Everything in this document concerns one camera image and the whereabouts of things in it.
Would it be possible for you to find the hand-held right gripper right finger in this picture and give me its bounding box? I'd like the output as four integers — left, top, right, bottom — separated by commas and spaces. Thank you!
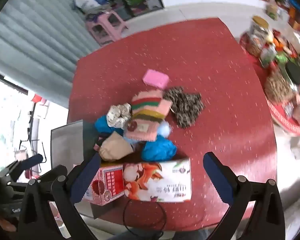
203, 152, 286, 240

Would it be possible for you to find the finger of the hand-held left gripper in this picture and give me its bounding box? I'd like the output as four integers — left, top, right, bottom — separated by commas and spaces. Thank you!
36, 165, 68, 180
4, 154, 44, 181

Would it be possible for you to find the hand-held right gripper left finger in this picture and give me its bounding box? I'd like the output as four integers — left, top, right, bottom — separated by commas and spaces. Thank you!
17, 152, 103, 240

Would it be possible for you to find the pink patterned carton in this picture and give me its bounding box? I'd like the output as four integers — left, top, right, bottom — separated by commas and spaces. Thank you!
81, 164, 125, 207

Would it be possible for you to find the grey storage box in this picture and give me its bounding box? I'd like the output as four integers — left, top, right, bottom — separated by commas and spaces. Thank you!
51, 120, 100, 218

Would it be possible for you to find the beige knit cloth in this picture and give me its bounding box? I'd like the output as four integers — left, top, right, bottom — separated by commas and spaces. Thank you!
99, 131, 133, 162

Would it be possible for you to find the blue mesh cloth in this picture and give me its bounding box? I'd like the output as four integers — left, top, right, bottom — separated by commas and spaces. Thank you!
141, 135, 177, 161
94, 115, 124, 137

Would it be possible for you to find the white patterned scrunchie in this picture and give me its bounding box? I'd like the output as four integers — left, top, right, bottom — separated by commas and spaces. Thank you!
107, 102, 133, 128

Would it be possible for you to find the light blue fluffy cloth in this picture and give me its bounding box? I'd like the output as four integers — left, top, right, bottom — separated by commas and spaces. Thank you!
122, 120, 172, 145

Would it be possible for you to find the leopard print cloth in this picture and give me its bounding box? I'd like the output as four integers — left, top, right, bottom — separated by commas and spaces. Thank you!
163, 86, 205, 128

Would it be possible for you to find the striped knit hat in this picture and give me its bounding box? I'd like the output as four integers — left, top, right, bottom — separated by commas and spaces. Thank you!
123, 89, 172, 141

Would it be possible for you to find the pink sponge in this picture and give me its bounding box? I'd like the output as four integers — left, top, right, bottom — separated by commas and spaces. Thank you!
143, 69, 170, 89

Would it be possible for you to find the white printed carton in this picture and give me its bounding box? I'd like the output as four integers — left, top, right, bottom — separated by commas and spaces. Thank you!
122, 158, 192, 202

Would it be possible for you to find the red plastic basin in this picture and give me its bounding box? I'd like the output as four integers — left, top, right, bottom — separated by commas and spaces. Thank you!
31, 94, 48, 105

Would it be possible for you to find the red round tray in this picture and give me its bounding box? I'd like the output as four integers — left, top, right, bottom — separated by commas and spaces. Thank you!
240, 31, 300, 137

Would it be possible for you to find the pile of snack packets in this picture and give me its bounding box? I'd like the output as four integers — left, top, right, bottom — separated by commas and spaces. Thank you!
260, 27, 300, 128

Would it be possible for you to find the pale green curtain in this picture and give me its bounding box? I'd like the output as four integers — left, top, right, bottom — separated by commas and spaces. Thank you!
0, 0, 100, 109

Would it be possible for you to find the glass jar with gold lid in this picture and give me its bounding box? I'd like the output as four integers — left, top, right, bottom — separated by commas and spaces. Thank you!
247, 16, 270, 57

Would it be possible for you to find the pink plastic stool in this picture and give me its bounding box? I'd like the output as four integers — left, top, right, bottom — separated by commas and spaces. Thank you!
85, 11, 128, 47

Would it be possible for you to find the white plastic bag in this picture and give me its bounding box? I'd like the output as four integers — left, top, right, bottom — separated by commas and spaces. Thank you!
74, 0, 110, 14

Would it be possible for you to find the black cable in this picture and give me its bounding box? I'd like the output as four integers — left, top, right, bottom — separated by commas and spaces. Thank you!
122, 200, 167, 240

